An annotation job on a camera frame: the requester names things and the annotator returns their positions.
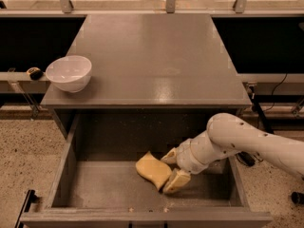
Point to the open grey top drawer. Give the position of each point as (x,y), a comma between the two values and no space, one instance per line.
(97,185)

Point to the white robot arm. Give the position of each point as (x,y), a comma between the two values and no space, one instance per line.
(226,135)

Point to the black yellow tape measure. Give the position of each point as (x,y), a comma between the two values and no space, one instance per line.
(35,73)

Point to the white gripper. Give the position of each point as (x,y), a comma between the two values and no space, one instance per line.
(184,158)

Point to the white bowl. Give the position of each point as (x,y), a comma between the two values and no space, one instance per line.
(71,73)

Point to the grey cabinet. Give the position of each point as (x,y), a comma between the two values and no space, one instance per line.
(153,60)

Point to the black power adapter with cable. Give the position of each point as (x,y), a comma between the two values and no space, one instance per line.
(247,159)

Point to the yellow sponge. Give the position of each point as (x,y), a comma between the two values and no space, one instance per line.
(153,170)

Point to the black stand leg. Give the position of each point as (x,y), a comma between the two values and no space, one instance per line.
(257,108)

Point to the metal railing frame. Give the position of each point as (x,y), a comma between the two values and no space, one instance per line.
(152,0)

